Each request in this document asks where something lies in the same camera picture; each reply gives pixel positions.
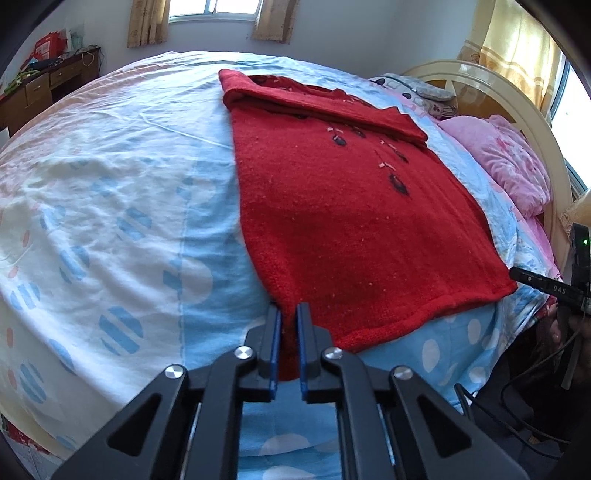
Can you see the person's dark clothing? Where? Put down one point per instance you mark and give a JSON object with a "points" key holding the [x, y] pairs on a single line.
{"points": [[531, 457]]}

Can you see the brown patterned pillow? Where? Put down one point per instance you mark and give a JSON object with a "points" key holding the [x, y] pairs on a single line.
{"points": [[441, 110]]}

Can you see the yellow patterned curtain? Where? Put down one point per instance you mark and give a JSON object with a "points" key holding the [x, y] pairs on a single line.
{"points": [[517, 46]]}

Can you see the pink pillow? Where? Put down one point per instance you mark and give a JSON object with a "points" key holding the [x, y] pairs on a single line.
{"points": [[508, 161]]}

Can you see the beige lace cloth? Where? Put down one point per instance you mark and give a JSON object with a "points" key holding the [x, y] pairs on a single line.
{"points": [[577, 212]]}

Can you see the red gift box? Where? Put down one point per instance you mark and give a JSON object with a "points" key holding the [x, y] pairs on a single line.
{"points": [[48, 46]]}

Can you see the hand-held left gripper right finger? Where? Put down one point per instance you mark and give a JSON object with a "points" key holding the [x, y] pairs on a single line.
{"points": [[302, 350]]}

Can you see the white framed window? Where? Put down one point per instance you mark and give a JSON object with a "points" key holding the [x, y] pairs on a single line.
{"points": [[212, 8]]}

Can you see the bed with patterned sheet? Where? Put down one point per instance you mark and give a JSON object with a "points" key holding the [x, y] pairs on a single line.
{"points": [[115, 184]]}

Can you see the brown wooden desk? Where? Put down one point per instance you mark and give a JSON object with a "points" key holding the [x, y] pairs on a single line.
{"points": [[37, 92]]}

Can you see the person's right hand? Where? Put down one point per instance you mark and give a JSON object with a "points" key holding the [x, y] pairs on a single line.
{"points": [[558, 332]]}

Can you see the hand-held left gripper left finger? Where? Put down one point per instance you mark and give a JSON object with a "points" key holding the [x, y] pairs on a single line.
{"points": [[275, 350]]}

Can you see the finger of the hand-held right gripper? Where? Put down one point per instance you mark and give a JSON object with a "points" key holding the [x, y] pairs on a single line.
{"points": [[527, 278]]}

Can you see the red knitted sweater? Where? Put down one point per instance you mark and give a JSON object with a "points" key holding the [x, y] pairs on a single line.
{"points": [[346, 207]]}

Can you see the grey patterned pillow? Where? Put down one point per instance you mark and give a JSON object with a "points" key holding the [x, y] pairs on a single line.
{"points": [[429, 90]]}

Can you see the green items on desk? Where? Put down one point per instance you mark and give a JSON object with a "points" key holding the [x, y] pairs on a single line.
{"points": [[21, 76]]}

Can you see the red floral bed cover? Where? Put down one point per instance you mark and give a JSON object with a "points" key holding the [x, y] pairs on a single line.
{"points": [[18, 436]]}

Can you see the cartoon printed pillow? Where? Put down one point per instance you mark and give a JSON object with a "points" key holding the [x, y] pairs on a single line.
{"points": [[392, 86]]}

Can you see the cream wooden headboard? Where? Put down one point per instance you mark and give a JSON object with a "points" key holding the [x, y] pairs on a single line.
{"points": [[521, 99]]}

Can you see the large side window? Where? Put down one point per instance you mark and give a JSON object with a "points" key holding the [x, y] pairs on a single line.
{"points": [[572, 124]]}

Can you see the beige patterned curtain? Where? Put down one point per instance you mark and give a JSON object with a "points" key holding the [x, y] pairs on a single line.
{"points": [[274, 18], [147, 21]]}

